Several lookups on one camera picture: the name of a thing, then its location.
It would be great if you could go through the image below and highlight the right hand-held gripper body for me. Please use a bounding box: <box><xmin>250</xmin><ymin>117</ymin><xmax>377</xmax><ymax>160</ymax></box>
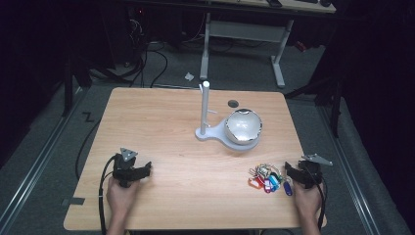
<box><xmin>297</xmin><ymin>153</ymin><xmax>334</xmax><ymax>190</ymax></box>

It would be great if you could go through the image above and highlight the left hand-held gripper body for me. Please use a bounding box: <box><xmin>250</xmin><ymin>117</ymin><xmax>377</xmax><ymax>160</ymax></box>
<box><xmin>112</xmin><ymin>147</ymin><xmax>139</xmax><ymax>189</ymax></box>

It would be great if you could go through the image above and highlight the bunch of coloured key tags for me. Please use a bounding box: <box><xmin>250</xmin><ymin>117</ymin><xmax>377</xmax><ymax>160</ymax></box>
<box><xmin>248</xmin><ymin>163</ymin><xmax>294</xmax><ymax>197</ymax></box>

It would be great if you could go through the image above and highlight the person's right hand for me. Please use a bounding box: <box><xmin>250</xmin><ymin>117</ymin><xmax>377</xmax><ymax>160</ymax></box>
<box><xmin>292</xmin><ymin>180</ymin><xmax>325</xmax><ymax>217</ymax></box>

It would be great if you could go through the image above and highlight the person's left hand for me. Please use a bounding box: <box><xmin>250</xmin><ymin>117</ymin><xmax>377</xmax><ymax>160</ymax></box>
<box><xmin>106</xmin><ymin>175</ymin><xmax>141</xmax><ymax>217</ymax></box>

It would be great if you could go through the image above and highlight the grey tape strip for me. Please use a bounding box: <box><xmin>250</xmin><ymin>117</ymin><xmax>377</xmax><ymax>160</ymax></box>
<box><xmin>61</xmin><ymin>197</ymin><xmax>86</xmax><ymax>208</ymax></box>

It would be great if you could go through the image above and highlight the silver metal bowl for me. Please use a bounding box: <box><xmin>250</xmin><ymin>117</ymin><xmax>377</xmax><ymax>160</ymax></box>
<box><xmin>224</xmin><ymin>108</ymin><xmax>263</xmax><ymax>146</ymax></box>

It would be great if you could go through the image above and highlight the dark metal stand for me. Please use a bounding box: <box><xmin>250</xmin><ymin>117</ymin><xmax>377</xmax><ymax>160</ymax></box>
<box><xmin>62</xmin><ymin>55</ymin><xmax>94</xmax><ymax>118</ymax></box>
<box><xmin>284</xmin><ymin>72</ymin><xmax>345</xmax><ymax>139</ymax></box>

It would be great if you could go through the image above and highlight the white-framed wooden desk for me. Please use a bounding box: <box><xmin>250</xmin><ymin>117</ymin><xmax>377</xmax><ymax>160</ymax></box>
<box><xmin>199</xmin><ymin>0</ymin><xmax>337</xmax><ymax>89</ymax></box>

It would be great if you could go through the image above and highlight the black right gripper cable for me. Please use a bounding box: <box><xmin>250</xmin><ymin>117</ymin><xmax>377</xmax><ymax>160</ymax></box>
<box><xmin>306</xmin><ymin>167</ymin><xmax>328</xmax><ymax>231</ymax></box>

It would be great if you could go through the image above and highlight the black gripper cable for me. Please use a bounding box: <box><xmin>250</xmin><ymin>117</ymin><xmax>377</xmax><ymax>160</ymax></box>
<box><xmin>98</xmin><ymin>154</ymin><xmax>118</xmax><ymax>235</ymax></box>
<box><xmin>306</xmin><ymin>167</ymin><xmax>328</xmax><ymax>231</ymax></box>

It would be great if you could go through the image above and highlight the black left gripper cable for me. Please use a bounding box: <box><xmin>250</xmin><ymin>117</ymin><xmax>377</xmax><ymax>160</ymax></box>
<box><xmin>98</xmin><ymin>154</ymin><xmax>118</xmax><ymax>235</ymax></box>

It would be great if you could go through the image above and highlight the metal floor rail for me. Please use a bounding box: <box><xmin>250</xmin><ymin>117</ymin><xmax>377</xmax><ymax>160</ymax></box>
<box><xmin>0</xmin><ymin>87</ymin><xmax>86</xmax><ymax>227</ymax></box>
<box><xmin>317</xmin><ymin>105</ymin><xmax>382</xmax><ymax>235</ymax></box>

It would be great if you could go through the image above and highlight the white stand with post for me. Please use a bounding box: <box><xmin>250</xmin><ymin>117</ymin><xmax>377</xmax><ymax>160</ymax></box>
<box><xmin>194</xmin><ymin>80</ymin><xmax>262</xmax><ymax>153</ymax></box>

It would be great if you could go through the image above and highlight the tangle of black cables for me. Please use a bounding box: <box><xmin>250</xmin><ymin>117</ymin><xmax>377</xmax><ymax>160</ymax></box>
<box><xmin>123</xmin><ymin>13</ymin><xmax>169</xmax><ymax>89</ymax></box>

